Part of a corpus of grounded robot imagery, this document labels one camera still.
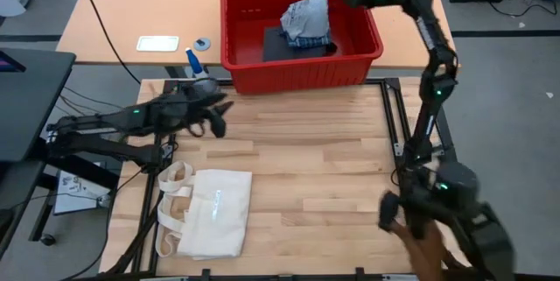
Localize white rectangular tray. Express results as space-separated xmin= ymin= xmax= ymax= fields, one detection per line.
xmin=135 ymin=35 xmax=180 ymax=53

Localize person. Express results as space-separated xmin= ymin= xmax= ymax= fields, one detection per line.
xmin=400 ymin=160 xmax=517 ymax=281

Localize black garment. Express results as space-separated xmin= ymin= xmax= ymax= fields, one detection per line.
xmin=261 ymin=25 xmax=339 ymax=63

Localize person's hand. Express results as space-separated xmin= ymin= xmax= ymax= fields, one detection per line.
xmin=377 ymin=190 xmax=402 ymax=233

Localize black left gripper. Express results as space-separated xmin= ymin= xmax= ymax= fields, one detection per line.
xmin=148 ymin=88 xmax=235 ymax=138

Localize long black cable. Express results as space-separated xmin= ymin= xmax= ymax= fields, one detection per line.
xmin=73 ymin=0 xmax=142 ymax=86

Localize spray bottle with blue nozzle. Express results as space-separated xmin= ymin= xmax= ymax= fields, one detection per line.
xmin=185 ymin=47 xmax=220 ymax=96

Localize white canvas tote bag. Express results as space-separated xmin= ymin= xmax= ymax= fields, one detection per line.
xmin=155 ymin=160 xmax=254 ymax=261

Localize white sheet with screws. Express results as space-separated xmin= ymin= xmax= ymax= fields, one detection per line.
xmin=52 ymin=169 xmax=111 ymax=216

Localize red plastic bin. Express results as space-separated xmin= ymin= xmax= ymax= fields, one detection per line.
xmin=219 ymin=0 xmax=384 ymax=95

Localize blue plaid garment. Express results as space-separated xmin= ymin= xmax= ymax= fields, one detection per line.
xmin=279 ymin=0 xmax=332 ymax=49

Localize black floor cable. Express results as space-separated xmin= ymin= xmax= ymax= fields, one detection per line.
xmin=487 ymin=0 xmax=560 ymax=18

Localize black aluminium rig frame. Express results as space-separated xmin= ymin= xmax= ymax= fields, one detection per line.
xmin=102 ymin=77 xmax=482 ymax=281

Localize black side desk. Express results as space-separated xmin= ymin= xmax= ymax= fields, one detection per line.
xmin=0 ymin=47 xmax=123 ymax=258

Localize person's forearm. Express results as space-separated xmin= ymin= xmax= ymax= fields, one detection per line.
xmin=388 ymin=218 xmax=450 ymax=281

